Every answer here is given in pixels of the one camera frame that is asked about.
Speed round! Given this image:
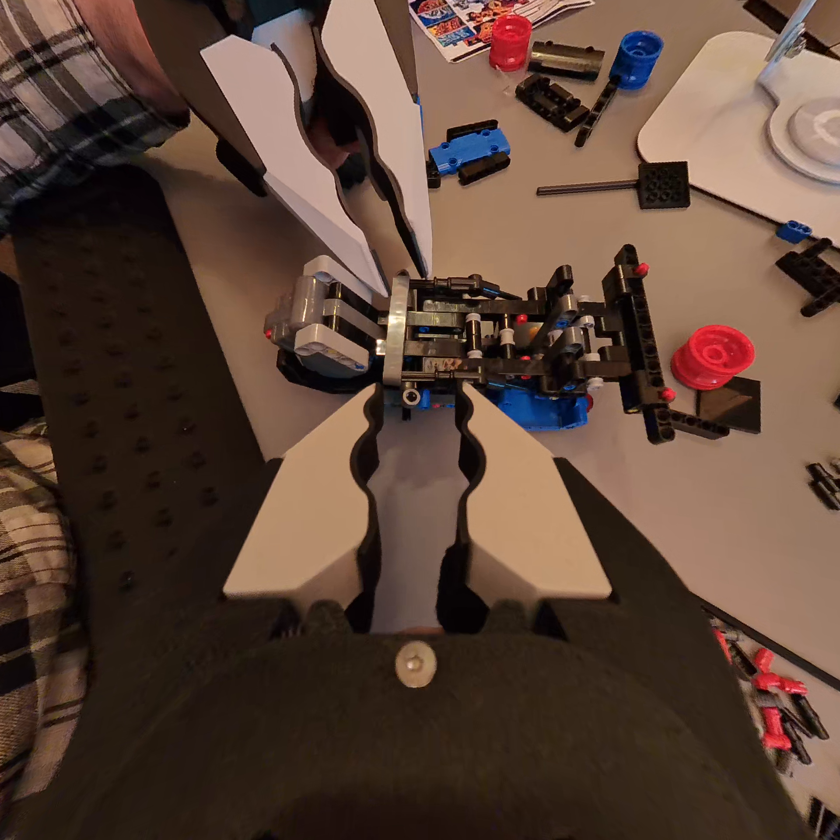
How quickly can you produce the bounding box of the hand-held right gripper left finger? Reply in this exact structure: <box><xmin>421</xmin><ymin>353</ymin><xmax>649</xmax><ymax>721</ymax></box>
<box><xmin>223</xmin><ymin>384</ymin><xmax>383</xmax><ymax>601</ymax></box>

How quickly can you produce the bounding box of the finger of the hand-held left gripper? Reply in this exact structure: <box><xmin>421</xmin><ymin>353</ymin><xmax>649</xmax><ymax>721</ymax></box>
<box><xmin>320</xmin><ymin>0</ymin><xmax>435</xmax><ymax>281</ymax></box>
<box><xmin>200</xmin><ymin>36</ymin><xmax>389</xmax><ymax>298</ymax></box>

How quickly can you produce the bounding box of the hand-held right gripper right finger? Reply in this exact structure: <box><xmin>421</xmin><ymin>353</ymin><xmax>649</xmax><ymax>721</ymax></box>
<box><xmin>436</xmin><ymin>382</ymin><xmax>613</xmax><ymax>631</ymax></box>

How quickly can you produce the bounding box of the toy truck chassis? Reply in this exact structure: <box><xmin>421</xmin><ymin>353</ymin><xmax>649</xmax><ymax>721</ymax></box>
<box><xmin>264</xmin><ymin>244</ymin><xmax>677</xmax><ymax>446</ymax></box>

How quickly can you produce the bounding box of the black L-shaped beam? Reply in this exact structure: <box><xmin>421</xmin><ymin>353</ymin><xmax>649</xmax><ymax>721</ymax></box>
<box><xmin>776</xmin><ymin>238</ymin><xmax>840</xmax><ymax>319</ymax></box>

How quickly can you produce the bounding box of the person's left forearm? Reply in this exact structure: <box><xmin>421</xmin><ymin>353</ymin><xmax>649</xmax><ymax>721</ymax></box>
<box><xmin>0</xmin><ymin>0</ymin><xmax>191</xmax><ymax>231</ymax></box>

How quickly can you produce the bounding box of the grey desk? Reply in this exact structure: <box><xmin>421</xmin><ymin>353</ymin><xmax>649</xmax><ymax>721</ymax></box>
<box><xmin>141</xmin><ymin>0</ymin><xmax>840</xmax><ymax>828</ymax></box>

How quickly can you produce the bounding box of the person's left hand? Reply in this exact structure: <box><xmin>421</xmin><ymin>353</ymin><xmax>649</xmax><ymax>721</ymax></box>
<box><xmin>73</xmin><ymin>0</ymin><xmax>193</xmax><ymax>116</ymax></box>

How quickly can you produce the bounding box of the blue flat panel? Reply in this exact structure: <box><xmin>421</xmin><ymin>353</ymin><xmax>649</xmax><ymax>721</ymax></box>
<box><xmin>428</xmin><ymin>126</ymin><xmax>511</xmax><ymax>177</ymax></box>

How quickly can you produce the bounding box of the printed sticker sheet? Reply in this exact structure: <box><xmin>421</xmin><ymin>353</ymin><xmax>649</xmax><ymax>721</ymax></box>
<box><xmin>408</xmin><ymin>0</ymin><xmax>595</xmax><ymax>63</ymax></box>

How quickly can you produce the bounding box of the black smooth beam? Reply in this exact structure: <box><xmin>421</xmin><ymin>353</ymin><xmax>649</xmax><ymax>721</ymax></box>
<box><xmin>457</xmin><ymin>154</ymin><xmax>511</xmax><ymax>186</ymax></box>

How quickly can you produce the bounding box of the red wheel rim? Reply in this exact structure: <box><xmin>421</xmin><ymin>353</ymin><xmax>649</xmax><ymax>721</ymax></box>
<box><xmin>671</xmin><ymin>325</ymin><xmax>756</xmax><ymax>391</ymax></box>
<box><xmin>489</xmin><ymin>14</ymin><xmax>534</xmax><ymax>72</ymax></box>

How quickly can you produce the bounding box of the long black beam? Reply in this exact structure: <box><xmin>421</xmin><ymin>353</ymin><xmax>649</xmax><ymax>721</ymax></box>
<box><xmin>574</xmin><ymin>77</ymin><xmax>621</xmax><ymax>148</ymax></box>

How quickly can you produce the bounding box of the black flat square panel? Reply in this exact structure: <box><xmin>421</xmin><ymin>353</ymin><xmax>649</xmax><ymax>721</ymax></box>
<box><xmin>696</xmin><ymin>377</ymin><xmax>762</xmax><ymax>434</ymax></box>

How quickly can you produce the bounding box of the blue wheel rim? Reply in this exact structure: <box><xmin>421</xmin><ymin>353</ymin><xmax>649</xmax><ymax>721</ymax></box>
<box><xmin>609</xmin><ymin>29</ymin><xmax>665</xmax><ymax>91</ymax></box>

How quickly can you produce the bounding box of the long black axle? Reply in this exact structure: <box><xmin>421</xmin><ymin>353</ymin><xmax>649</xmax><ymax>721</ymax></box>
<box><xmin>699</xmin><ymin>597</ymin><xmax>840</xmax><ymax>690</ymax></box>

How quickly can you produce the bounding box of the person's plaid shirt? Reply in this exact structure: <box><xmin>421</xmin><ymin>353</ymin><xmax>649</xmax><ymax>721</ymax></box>
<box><xmin>0</xmin><ymin>381</ymin><xmax>89</xmax><ymax>808</ymax></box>

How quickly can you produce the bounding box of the small black connector piece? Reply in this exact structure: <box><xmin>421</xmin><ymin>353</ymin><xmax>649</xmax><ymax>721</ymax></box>
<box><xmin>806</xmin><ymin>459</ymin><xmax>840</xmax><ymax>511</ymax></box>

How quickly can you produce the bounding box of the black grid plate on axle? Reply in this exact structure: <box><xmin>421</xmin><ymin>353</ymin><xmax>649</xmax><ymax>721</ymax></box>
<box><xmin>536</xmin><ymin>161</ymin><xmax>691</xmax><ymax>211</ymax></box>

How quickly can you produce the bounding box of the pile of small building pieces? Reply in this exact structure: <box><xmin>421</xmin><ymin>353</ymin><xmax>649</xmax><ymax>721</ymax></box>
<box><xmin>712</xmin><ymin>623</ymin><xmax>834</xmax><ymax>778</ymax></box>

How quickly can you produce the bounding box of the white book stand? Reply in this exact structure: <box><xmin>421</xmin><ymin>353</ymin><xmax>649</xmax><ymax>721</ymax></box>
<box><xmin>637</xmin><ymin>0</ymin><xmax>840</xmax><ymax>247</ymax></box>

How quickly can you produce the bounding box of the black beam frame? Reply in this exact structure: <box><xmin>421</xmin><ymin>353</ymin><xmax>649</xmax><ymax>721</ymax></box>
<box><xmin>515</xmin><ymin>72</ymin><xmax>590</xmax><ymax>132</ymax></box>

